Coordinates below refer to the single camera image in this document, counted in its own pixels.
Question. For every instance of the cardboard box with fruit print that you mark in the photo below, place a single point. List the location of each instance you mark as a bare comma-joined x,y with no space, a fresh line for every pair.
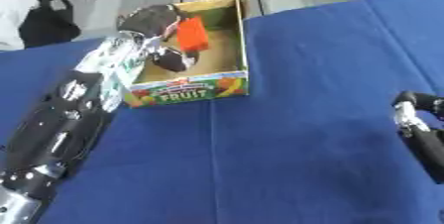
214,59

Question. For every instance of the orange rectangular block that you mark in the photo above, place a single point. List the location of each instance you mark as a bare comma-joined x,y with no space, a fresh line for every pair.
192,35

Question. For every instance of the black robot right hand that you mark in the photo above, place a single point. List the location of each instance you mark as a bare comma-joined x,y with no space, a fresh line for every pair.
425,129

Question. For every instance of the black chair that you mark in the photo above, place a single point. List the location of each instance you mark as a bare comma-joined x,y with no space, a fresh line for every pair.
43,13

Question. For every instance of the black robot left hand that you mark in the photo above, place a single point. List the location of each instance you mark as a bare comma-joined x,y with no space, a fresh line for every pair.
150,21

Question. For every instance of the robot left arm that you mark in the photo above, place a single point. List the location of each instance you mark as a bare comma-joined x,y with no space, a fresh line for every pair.
63,125

